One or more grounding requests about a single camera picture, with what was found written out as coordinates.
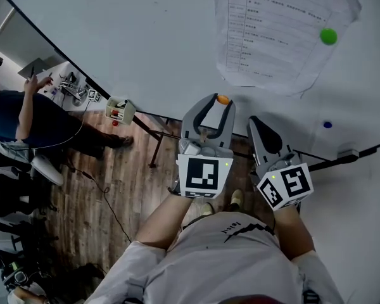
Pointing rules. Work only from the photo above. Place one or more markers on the person's left forearm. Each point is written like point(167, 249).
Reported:
point(164, 223)

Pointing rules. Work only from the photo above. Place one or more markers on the black office chair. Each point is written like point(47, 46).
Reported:
point(12, 195)
point(22, 236)

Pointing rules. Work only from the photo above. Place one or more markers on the black whiteboard stand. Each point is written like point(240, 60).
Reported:
point(158, 141)

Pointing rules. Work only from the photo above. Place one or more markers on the crumpled printed paper sheet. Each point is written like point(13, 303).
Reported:
point(272, 36)

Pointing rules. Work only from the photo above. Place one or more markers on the white whiteboard with black frame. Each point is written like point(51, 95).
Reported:
point(130, 43)

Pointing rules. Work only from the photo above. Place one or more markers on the green round magnet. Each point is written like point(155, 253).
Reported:
point(328, 36)

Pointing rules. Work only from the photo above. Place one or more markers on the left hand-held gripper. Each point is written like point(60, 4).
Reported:
point(202, 176)

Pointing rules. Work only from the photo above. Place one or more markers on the grey gripper device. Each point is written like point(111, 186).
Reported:
point(79, 90)

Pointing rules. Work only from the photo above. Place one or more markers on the person's right forearm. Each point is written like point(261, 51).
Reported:
point(293, 233)

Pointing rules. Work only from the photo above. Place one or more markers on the person's left shoe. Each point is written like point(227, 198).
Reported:
point(206, 209)

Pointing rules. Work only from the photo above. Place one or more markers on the dark laptop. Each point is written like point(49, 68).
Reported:
point(35, 68)

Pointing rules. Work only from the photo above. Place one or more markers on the person's shoe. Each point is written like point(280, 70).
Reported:
point(237, 198)
point(206, 209)

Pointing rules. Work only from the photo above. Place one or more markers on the cream marker holder box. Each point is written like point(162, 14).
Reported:
point(128, 112)

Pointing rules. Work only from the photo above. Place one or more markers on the white office chair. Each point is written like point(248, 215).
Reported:
point(46, 169)

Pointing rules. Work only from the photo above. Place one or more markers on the blue round magnet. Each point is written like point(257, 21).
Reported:
point(327, 124)

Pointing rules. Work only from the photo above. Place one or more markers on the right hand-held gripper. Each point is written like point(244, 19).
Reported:
point(288, 185)

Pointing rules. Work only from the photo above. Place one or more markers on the person's right shoe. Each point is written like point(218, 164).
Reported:
point(237, 198)

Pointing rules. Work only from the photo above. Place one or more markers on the orange round magnet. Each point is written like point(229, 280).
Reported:
point(223, 99)

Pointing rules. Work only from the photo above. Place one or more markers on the black helmet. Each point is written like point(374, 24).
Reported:
point(14, 275)

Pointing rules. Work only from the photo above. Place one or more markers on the person's white shirt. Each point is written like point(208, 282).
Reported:
point(215, 264)

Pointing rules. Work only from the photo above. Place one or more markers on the white desk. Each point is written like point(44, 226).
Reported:
point(55, 85)

